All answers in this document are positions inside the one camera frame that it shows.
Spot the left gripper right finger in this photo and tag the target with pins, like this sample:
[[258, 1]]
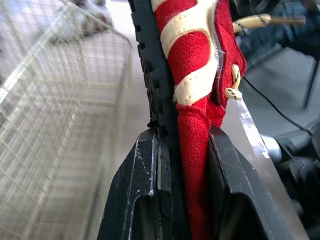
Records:
[[240, 200]]

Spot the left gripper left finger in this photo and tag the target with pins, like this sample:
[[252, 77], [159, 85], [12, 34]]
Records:
[[140, 180]]

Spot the small red shoe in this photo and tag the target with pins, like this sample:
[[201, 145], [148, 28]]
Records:
[[195, 62]]

